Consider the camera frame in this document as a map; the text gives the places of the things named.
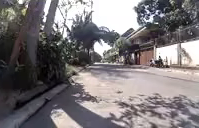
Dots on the parked motorcycles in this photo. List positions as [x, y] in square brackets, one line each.
[159, 62]

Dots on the grey asphalt road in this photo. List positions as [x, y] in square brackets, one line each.
[137, 86]

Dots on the thick leaning tree trunk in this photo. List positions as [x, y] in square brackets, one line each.
[30, 30]

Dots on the group of palm trees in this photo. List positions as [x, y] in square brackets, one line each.
[87, 33]

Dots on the large leafy tree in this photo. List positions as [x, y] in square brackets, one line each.
[167, 13]

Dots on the house with brown roof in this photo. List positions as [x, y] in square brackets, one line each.
[143, 36]

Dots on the thin tree trunk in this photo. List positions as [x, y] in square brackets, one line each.
[50, 16]

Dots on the concrete kerb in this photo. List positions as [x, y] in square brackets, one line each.
[30, 106]

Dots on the pole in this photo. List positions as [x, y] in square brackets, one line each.
[179, 50]

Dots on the distant bush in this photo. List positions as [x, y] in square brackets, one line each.
[95, 57]

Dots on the brown wooden gate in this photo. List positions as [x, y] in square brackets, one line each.
[147, 56]

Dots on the white wall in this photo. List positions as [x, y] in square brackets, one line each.
[197, 51]

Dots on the green bushes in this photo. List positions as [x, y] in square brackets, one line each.
[50, 56]

